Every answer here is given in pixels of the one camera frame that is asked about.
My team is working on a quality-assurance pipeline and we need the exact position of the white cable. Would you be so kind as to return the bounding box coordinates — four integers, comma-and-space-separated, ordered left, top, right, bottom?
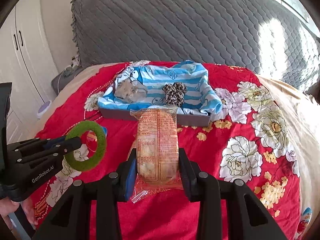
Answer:
57, 65, 73, 91

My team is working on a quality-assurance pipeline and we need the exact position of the clear plastic bag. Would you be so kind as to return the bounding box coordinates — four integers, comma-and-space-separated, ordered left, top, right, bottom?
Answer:
114, 79, 148, 103

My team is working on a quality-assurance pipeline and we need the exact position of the bread packet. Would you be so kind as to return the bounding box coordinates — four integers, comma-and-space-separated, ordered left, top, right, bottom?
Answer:
130, 106, 184, 204

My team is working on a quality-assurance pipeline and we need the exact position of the round lavender container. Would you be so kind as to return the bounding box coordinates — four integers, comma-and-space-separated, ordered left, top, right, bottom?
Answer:
37, 100, 53, 118

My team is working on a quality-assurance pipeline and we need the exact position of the white wardrobe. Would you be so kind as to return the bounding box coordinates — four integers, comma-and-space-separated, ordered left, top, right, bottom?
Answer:
0, 0, 59, 145

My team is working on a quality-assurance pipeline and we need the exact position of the leopard print scrunchie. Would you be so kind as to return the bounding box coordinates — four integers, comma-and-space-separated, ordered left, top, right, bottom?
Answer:
162, 81, 187, 105

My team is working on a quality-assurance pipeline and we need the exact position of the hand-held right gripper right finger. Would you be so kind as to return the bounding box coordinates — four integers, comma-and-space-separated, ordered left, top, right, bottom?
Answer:
178, 148, 288, 240

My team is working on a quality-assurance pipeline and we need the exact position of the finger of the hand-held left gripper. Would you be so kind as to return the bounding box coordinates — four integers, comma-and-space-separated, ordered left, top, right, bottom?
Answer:
7, 137, 67, 155
16, 136, 83, 164

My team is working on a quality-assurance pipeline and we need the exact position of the grey shallow box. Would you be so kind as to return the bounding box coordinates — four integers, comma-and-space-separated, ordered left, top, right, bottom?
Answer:
99, 106, 212, 127

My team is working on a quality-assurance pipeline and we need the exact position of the grey nightstand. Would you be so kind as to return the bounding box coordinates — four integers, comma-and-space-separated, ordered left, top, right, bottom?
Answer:
51, 66, 83, 95

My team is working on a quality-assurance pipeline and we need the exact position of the grey quilted headboard cover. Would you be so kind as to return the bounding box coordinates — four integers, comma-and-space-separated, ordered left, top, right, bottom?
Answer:
71, 0, 320, 98

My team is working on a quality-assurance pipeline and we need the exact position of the person's left hand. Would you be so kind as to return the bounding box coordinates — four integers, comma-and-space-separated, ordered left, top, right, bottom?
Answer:
0, 197, 38, 230

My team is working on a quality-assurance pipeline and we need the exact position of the blue striped cartoon cloth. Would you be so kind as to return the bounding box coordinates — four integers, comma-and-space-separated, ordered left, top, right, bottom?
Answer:
97, 60, 223, 117

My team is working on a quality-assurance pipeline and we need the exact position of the green yarn ring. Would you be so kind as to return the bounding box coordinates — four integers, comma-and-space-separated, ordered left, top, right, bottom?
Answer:
64, 120, 107, 172

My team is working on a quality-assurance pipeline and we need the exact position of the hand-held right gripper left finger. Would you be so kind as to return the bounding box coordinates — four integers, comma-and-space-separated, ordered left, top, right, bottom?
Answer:
32, 149, 138, 240

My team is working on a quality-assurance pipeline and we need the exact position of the red floral blanket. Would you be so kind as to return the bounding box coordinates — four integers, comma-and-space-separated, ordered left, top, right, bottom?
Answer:
30, 61, 302, 240

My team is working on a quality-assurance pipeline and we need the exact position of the red and blue egg toy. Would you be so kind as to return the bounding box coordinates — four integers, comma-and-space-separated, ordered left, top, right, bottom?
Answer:
297, 207, 313, 239

